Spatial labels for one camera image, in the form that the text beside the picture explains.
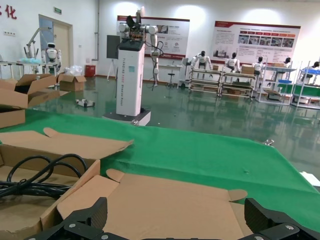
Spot red bin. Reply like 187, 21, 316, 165
84, 64, 97, 78

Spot black stool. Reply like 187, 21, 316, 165
166, 59, 177, 88

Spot white lifting stand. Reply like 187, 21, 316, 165
23, 26, 55, 61

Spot white pedestal robot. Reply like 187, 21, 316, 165
102, 6, 152, 126

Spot white plastic bags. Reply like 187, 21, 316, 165
63, 64, 85, 77

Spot open cardboard box torn rim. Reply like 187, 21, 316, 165
0, 127, 135, 240

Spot small white humanoid robot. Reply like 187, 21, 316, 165
41, 42, 63, 76

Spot small grey floor device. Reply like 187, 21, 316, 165
75, 98, 96, 108

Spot narrow wall poster board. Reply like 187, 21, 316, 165
116, 15, 190, 60

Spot metal frame workbench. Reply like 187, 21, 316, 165
257, 63, 297, 105
292, 67, 320, 110
219, 71, 257, 100
188, 67, 223, 94

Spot open cardboard box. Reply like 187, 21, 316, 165
56, 168, 255, 240

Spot white desk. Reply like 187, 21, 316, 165
158, 63, 185, 82

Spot cardboard box on floor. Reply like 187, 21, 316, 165
56, 73, 87, 92

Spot green table cloth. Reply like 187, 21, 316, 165
0, 107, 320, 208

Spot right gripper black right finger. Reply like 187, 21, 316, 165
243, 197, 320, 240

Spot metal frame table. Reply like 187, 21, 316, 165
0, 57, 58, 76

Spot black power cable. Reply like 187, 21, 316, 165
0, 153, 89, 201

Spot wide wall poster board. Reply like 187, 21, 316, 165
212, 20, 302, 61

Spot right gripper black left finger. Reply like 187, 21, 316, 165
24, 196, 108, 240

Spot beige door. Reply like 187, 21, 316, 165
53, 21, 74, 73

